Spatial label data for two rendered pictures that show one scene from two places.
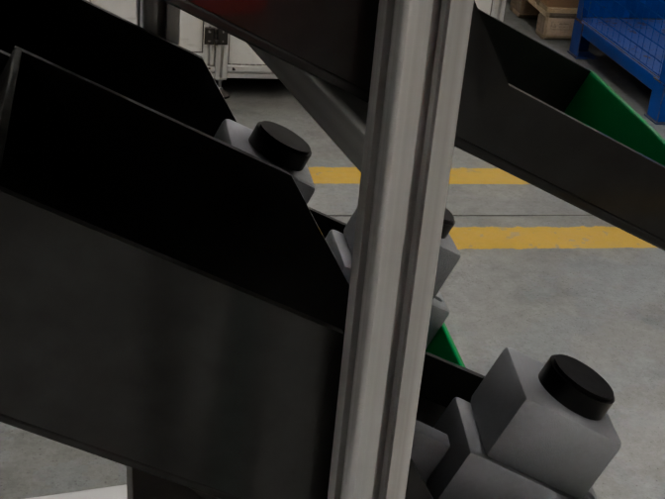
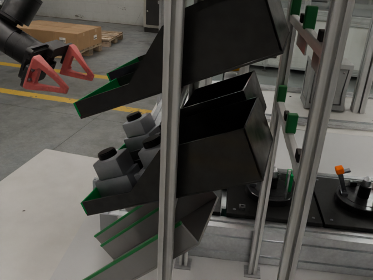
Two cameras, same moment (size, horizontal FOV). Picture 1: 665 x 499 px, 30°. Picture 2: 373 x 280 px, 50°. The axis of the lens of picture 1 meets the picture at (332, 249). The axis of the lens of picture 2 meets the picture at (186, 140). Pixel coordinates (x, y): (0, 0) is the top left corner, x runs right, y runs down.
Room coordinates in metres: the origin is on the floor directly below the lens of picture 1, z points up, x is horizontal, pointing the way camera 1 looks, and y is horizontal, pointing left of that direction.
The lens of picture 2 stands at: (1.01, 0.32, 1.56)
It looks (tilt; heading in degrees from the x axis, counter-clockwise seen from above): 25 degrees down; 207
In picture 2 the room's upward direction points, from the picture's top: 3 degrees clockwise
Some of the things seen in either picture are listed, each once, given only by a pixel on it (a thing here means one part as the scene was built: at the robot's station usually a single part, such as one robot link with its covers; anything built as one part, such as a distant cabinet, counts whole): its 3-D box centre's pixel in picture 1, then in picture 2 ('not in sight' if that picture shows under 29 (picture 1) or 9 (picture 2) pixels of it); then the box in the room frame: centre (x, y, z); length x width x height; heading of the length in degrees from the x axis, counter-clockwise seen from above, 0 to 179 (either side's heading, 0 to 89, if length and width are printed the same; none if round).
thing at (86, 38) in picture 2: not in sight; (57, 39); (-3.78, -4.59, 0.20); 1.20 x 0.80 x 0.41; 103
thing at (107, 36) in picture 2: not in sight; (85, 36); (-4.75, -4.86, 0.07); 1.20 x 0.82 x 0.14; 110
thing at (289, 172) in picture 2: not in sight; (272, 179); (0.06, 0.11, 1.01); 0.24 x 0.24 x 0.13; 22
